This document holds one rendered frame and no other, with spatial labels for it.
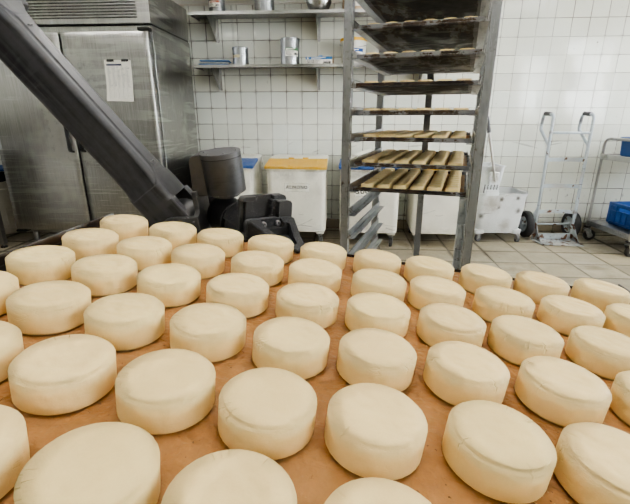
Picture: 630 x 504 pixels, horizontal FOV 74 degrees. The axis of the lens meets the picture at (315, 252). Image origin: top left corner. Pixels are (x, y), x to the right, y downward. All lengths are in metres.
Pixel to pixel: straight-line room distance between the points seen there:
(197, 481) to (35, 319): 0.18
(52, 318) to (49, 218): 3.96
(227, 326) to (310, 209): 3.44
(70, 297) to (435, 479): 0.25
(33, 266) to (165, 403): 0.21
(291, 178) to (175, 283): 3.34
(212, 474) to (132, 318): 0.14
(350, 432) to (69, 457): 0.12
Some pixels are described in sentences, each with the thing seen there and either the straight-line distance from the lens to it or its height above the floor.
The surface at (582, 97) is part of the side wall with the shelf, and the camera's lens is 4.79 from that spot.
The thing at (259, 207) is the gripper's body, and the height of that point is 1.01.
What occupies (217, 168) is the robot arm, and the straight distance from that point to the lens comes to 0.58.
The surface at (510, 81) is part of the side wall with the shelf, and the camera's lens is 4.53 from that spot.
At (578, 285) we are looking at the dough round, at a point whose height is 0.96.
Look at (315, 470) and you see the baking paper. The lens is 0.22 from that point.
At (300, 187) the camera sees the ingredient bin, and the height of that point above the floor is 0.53.
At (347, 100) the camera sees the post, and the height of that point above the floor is 1.18.
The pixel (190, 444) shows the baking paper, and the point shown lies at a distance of 0.23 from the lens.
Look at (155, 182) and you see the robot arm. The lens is 0.61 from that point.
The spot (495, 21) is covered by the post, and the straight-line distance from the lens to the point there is 1.51.
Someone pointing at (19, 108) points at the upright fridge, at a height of 1.18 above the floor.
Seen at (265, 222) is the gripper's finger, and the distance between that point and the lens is 0.52.
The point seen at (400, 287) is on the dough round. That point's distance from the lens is 0.38.
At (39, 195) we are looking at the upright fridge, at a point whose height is 0.48.
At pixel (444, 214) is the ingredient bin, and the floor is 0.31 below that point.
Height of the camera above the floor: 1.12
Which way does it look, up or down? 18 degrees down
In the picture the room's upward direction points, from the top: straight up
